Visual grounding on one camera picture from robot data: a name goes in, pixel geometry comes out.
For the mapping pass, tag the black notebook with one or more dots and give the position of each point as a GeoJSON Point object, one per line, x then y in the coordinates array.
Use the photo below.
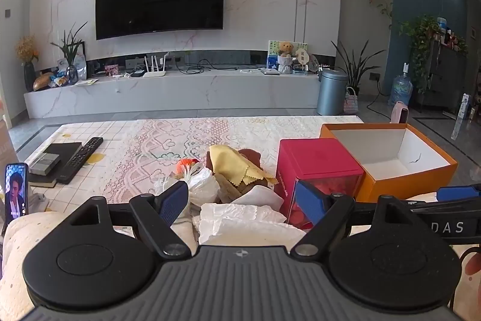
{"type": "Point", "coordinates": [64, 150]}

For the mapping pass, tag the snack packets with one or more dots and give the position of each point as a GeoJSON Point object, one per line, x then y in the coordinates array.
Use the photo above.
{"type": "Point", "coordinates": [60, 80]}

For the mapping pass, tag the small grey box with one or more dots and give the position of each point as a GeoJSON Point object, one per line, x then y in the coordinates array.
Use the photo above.
{"type": "Point", "coordinates": [44, 162]}

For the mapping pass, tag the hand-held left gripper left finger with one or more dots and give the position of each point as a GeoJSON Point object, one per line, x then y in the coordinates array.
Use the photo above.
{"type": "Point", "coordinates": [173, 203]}

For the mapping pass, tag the black remote control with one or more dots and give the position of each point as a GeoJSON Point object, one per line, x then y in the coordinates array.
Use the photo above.
{"type": "Point", "coordinates": [80, 157]}

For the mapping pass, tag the white marble television console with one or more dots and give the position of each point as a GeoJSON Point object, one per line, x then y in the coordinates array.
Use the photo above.
{"type": "Point", "coordinates": [169, 95]}

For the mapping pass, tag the green plant in glass vase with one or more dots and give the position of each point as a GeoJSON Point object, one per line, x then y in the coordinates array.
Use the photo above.
{"type": "Point", "coordinates": [70, 50]}

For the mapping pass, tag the yellow cloth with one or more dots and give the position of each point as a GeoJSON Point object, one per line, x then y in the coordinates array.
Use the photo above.
{"type": "Point", "coordinates": [229, 161]}

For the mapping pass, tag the pink card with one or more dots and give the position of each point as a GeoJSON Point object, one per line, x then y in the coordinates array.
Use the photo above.
{"type": "Point", "coordinates": [112, 70]}

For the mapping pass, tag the orange net pouch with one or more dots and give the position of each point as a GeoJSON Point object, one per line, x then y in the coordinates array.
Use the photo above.
{"type": "Point", "coordinates": [186, 166]}

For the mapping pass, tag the loose papers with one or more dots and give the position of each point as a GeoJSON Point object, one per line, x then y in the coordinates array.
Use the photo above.
{"type": "Point", "coordinates": [86, 81]}

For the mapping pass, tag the blue-grey metal trash can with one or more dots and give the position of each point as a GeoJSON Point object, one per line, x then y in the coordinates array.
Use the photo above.
{"type": "Point", "coordinates": [332, 93]}

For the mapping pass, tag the blue white canister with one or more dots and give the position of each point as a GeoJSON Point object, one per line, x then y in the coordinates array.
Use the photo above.
{"type": "Point", "coordinates": [442, 27]}

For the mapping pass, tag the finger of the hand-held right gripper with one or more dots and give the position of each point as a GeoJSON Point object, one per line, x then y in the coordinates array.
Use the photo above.
{"type": "Point", "coordinates": [458, 192]}

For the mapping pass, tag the round paper fan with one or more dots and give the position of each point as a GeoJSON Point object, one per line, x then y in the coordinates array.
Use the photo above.
{"type": "Point", "coordinates": [301, 56]}

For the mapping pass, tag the golden ornament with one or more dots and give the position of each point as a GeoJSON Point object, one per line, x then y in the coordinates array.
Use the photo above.
{"type": "Point", "coordinates": [43, 82]}

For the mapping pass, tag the pink space heater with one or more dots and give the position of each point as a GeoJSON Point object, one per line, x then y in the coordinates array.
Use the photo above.
{"type": "Point", "coordinates": [400, 112]}

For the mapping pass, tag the small plant with red flowers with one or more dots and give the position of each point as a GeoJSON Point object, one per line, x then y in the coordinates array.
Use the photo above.
{"type": "Point", "coordinates": [456, 42]}

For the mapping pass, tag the red lid clear box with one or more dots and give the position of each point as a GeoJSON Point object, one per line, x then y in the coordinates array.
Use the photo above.
{"type": "Point", "coordinates": [319, 159]}

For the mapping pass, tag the green picture panel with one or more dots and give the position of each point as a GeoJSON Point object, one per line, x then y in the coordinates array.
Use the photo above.
{"type": "Point", "coordinates": [273, 59]}

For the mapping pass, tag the black set-top box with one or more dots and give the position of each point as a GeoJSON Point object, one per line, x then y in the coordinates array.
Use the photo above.
{"type": "Point", "coordinates": [137, 73]}

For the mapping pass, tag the trailing pothos plant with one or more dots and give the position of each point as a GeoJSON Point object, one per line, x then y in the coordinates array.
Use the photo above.
{"type": "Point", "coordinates": [421, 42]}

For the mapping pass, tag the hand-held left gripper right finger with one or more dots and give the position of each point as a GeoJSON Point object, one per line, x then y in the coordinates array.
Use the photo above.
{"type": "Point", "coordinates": [310, 203]}

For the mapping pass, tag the brown cloth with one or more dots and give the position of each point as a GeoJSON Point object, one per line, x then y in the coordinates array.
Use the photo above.
{"type": "Point", "coordinates": [233, 191]}

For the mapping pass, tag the brown teddy bear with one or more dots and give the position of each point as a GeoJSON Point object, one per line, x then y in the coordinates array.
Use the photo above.
{"type": "Point", "coordinates": [285, 48]}

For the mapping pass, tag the blue water jug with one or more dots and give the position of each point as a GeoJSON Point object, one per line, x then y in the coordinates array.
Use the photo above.
{"type": "Point", "coordinates": [400, 89]}

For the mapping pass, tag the vase with yellow flowers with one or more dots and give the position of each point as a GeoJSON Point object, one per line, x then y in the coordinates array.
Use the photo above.
{"type": "Point", "coordinates": [28, 50]}

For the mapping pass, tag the white router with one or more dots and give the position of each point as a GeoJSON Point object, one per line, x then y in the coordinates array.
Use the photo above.
{"type": "Point", "coordinates": [155, 72]}

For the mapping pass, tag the white paper towel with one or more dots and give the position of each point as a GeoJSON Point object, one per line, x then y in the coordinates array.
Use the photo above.
{"type": "Point", "coordinates": [240, 227]}

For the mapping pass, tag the white cloth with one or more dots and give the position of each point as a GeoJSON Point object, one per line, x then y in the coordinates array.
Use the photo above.
{"type": "Point", "coordinates": [259, 198]}

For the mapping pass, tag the clear white plastic bag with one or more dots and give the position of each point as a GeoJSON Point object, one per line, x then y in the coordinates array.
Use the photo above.
{"type": "Point", "coordinates": [203, 185]}

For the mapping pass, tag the white phone stand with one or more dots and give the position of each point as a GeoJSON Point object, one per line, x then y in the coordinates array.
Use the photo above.
{"type": "Point", "coordinates": [39, 201]}

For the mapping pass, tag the dark grey cabinet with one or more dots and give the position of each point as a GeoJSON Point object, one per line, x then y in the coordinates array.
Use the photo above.
{"type": "Point", "coordinates": [447, 80]}

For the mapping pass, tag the woven basket bag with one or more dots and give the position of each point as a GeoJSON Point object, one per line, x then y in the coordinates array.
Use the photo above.
{"type": "Point", "coordinates": [351, 103]}

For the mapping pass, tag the potted snake plant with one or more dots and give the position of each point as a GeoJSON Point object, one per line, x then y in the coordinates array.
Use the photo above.
{"type": "Point", "coordinates": [355, 69]}

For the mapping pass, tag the orange cardboard box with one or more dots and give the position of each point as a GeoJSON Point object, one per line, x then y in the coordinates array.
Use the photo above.
{"type": "Point", "coordinates": [394, 159]}

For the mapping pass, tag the pink lace tablecloth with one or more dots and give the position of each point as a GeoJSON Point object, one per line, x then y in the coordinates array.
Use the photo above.
{"type": "Point", "coordinates": [150, 140]}

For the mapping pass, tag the patterned round plate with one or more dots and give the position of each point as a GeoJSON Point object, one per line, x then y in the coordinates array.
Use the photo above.
{"type": "Point", "coordinates": [313, 62]}

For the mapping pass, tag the wall power socket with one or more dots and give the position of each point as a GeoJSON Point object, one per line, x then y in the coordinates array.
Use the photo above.
{"type": "Point", "coordinates": [374, 76]}

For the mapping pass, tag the smartphone with lit screen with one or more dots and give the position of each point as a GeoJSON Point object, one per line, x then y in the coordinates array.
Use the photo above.
{"type": "Point", "coordinates": [15, 193]}

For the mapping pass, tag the white tablet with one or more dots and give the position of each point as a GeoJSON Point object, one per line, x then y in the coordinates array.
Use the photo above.
{"type": "Point", "coordinates": [271, 72]}

